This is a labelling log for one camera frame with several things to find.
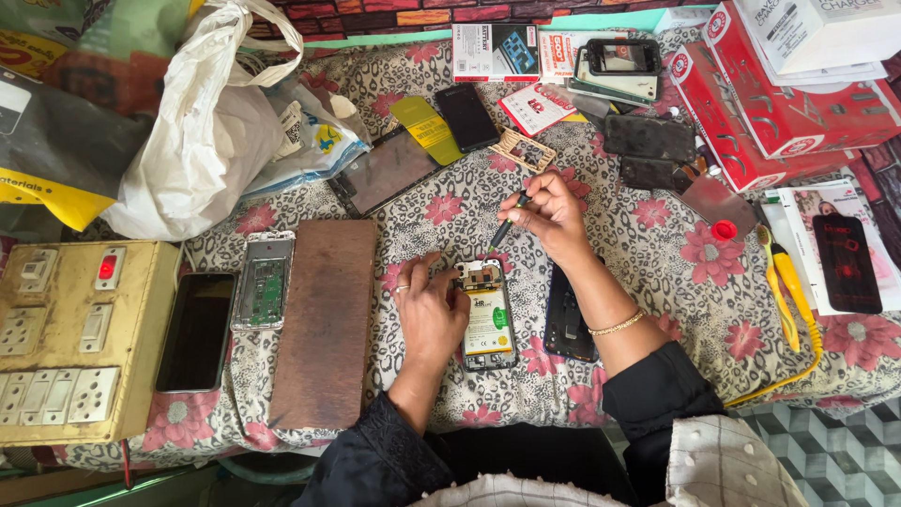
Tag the black phone bezel frame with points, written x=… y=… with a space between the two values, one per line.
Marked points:
x=593 y=56

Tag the floral leopard print cloth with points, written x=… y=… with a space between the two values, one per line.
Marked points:
x=654 y=260

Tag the wide red cardboard box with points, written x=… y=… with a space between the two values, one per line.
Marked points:
x=795 y=112

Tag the black phone back cover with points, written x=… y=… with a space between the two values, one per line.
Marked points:
x=563 y=324

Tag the yellow soldering iron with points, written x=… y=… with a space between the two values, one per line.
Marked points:
x=795 y=289

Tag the colourful printed bag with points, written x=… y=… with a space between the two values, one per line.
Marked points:
x=91 y=42

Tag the black green screwdriver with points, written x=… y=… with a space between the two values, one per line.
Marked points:
x=505 y=227

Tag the small white box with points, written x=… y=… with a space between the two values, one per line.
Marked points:
x=681 y=19

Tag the person's right hand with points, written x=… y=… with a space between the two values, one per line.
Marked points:
x=559 y=222

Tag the beige electrical switch board box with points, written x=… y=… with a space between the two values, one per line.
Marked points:
x=77 y=345

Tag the white plastic bag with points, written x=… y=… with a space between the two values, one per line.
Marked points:
x=204 y=134

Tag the white red flat box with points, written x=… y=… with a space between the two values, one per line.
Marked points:
x=559 y=56

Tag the silver phone frame green board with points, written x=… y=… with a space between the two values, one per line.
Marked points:
x=264 y=281

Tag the black screen protector packet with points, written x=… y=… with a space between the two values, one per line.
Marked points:
x=847 y=264

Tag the stack of white charger boxes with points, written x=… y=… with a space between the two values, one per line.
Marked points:
x=823 y=32

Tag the white phone battery box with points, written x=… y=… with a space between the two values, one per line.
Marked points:
x=493 y=53

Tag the black yellow plastic bag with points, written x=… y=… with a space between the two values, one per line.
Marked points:
x=56 y=155

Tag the small black phone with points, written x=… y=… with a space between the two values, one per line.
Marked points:
x=466 y=116

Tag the black smartphone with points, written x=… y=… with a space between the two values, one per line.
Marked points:
x=197 y=331

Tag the worn black phone cover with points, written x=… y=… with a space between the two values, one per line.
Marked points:
x=647 y=137

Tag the stack of phone screens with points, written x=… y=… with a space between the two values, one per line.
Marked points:
x=619 y=86

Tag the long red cardboard box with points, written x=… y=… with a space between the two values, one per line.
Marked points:
x=725 y=134

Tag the white dotted scarf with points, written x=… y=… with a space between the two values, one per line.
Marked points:
x=725 y=465

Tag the phone with white battery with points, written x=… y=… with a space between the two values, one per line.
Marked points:
x=487 y=331

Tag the brown wooden board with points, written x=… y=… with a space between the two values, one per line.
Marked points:
x=324 y=324

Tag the yellow protective film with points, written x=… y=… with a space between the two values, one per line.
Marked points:
x=429 y=130

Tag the red bottle cap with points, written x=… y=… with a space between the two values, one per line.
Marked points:
x=724 y=230

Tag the clear blue printed plastic bag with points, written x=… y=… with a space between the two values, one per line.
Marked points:
x=317 y=141

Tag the person's left hand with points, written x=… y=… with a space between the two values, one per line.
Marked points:
x=429 y=320

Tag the beige phone frame piece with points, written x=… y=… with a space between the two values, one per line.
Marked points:
x=522 y=149

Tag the grey phone display panel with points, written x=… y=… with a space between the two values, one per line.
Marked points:
x=387 y=172

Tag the small glue bottle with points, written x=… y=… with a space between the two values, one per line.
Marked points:
x=707 y=156

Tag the small worn black cover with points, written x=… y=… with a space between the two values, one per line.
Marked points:
x=651 y=172

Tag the red white display packet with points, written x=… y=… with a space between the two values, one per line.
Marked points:
x=535 y=107

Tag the white picture packet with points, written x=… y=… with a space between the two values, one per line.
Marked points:
x=802 y=218

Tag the shiny metal sheet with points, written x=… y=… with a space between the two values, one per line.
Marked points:
x=718 y=201

